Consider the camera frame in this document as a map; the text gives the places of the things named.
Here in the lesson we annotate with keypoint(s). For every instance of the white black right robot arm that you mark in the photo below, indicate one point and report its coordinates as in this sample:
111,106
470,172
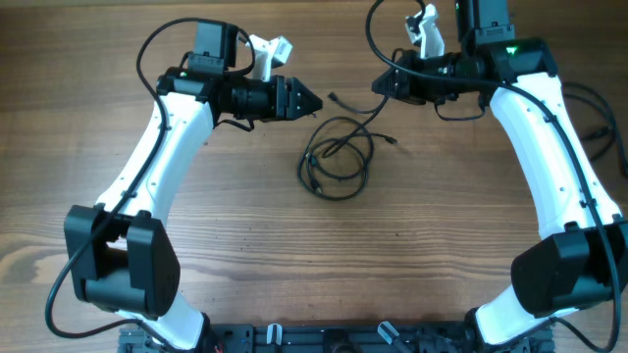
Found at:
581,258

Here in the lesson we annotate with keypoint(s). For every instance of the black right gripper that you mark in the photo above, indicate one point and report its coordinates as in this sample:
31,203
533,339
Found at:
408,89

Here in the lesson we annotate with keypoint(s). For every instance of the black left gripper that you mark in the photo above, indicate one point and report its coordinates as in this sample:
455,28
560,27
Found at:
290,101

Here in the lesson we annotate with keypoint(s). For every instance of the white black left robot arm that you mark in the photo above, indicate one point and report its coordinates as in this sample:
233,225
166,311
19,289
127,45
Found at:
121,259

